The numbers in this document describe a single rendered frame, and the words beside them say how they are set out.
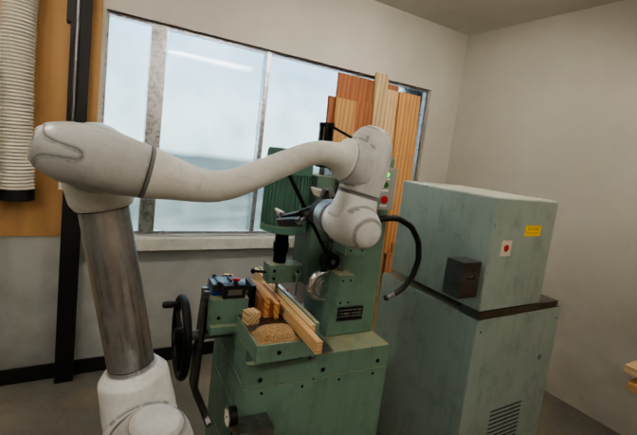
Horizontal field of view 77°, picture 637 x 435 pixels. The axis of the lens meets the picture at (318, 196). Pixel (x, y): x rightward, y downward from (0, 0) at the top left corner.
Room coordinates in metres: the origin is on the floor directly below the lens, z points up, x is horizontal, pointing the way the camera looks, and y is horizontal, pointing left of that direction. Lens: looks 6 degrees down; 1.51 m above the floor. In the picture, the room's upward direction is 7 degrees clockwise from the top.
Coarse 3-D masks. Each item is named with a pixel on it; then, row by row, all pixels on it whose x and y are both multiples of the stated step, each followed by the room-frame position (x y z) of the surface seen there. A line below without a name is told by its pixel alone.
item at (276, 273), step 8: (264, 264) 1.48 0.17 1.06; (272, 264) 1.45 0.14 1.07; (280, 264) 1.46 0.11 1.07; (288, 264) 1.48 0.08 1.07; (296, 264) 1.49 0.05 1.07; (272, 272) 1.44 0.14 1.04; (280, 272) 1.46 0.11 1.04; (288, 272) 1.47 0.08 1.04; (264, 280) 1.47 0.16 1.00; (272, 280) 1.44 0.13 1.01; (280, 280) 1.46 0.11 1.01; (288, 280) 1.47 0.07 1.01
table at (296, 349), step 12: (216, 324) 1.33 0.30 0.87; (228, 324) 1.34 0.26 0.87; (240, 324) 1.32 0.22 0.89; (264, 324) 1.31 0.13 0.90; (288, 324) 1.33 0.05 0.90; (240, 336) 1.30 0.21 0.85; (252, 336) 1.21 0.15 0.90; (252, 348) 1.19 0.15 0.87; (264, 348) 1.17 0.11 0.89; (276, 348) 1.19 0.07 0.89; (288, 348) 1.21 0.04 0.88; (300, 348) 1.23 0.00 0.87; (264, 360) 1.17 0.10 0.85; (276, 360) 1.19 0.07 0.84
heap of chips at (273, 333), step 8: (264, 328) 1.22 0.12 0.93; (272, 328) 1.22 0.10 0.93; (280, 328) 1.22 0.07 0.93; (288, 328) 1.24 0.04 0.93; (256, 336) 1.20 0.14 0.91; (264, 336) 1.19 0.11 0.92; (272, 336) 1.19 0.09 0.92; (280, 336) 1.20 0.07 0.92; (288, 336) 1.22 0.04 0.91; (296, 336) 1.24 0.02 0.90
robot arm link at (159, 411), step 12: (144, 408) 0.73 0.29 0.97; (156, 408) 0.74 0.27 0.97; (168, 408) 0.74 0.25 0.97; (132, 420) 0.70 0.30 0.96; (144, 420) 0.70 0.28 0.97; (156, 420) 0.71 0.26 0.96; (168, 420) 0.71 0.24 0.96; (180, 420) 0.72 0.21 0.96; (120, 432) 0.69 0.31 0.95; (132, 432) 0.68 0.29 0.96; (144, 432) 0.67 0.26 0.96; (156, 432) 0.68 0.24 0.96; (168, 432) 0.69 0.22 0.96; (180, 432) 0.70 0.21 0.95; (192, 432) 0.74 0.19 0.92
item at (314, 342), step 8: (280, 304) 1.42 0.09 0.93; (280, 312) 1.41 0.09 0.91; (288, 312) 1.35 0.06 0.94; (288, 320) 1.34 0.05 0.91; (296, 320) 1.29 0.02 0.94; (296, 328) 1.28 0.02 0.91; (304, 328) 1.23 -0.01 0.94; (304, 336) 1.22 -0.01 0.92; (312, 336) 1.18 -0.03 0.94; (312, 344) 1.17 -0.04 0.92; (320, 344) 1.15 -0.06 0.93; (320, 352) 1.16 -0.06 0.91
